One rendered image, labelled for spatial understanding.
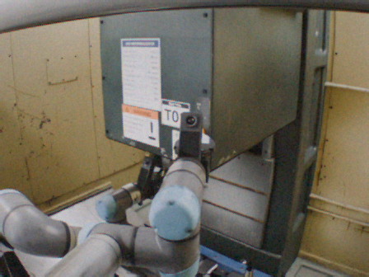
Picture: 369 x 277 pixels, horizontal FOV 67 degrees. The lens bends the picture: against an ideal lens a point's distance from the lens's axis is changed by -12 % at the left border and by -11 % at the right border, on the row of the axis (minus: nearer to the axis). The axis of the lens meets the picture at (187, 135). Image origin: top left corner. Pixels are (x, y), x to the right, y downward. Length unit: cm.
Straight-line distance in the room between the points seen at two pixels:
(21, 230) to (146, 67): 54
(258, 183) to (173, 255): 104
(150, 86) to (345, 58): 108
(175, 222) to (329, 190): 146
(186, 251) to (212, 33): 48
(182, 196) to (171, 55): 45
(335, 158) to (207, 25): 123
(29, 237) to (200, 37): 61
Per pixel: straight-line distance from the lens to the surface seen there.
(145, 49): 90
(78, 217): 221
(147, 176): 110
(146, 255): 56
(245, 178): 156
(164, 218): 48
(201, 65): 77
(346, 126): 173
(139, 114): 95
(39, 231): 76
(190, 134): 64
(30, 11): 29
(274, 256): 175
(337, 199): 188
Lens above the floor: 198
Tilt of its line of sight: 19 degrees down
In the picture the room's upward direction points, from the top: straight up
